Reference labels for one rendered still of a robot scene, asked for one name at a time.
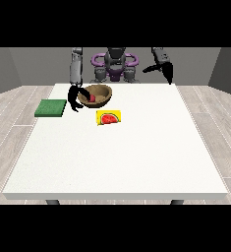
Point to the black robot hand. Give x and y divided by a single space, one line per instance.
165 69
73 95

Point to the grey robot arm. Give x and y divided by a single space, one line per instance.
160 55
76 67

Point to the green square pad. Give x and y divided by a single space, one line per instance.
50 108

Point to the grey robot trunk purple rings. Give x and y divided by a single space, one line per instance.
115 64

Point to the brown wooden bowl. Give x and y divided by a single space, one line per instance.
99 95

